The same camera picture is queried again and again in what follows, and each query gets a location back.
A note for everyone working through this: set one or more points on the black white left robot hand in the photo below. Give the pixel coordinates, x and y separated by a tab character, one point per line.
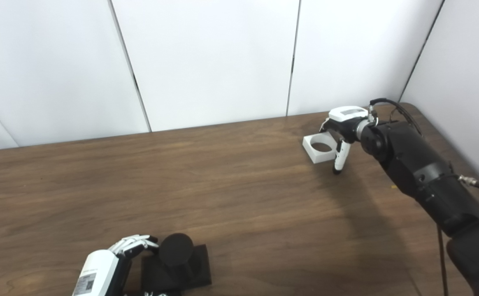
97	271

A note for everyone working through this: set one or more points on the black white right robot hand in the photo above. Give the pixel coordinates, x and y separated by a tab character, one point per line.
348	117

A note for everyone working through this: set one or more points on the white square piece with hole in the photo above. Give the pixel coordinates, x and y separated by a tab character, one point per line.
319	157

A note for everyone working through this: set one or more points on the black peg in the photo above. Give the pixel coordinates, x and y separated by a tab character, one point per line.
175	250

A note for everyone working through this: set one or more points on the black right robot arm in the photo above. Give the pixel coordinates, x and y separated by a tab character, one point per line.
420	168

